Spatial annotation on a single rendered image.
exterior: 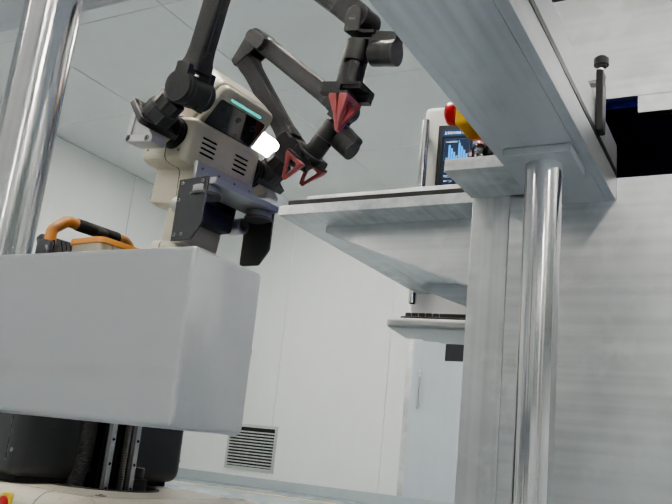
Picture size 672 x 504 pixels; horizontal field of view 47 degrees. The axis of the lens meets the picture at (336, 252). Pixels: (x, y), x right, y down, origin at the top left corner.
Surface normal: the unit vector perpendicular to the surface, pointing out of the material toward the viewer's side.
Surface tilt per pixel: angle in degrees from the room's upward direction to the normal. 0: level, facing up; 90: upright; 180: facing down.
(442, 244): 90
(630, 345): 90
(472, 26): 180
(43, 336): 90
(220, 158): 98
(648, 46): 90
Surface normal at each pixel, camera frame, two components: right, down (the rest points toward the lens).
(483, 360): -0.47, -0.26
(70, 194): 0.88, -0.04
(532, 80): -0.10, 0.96
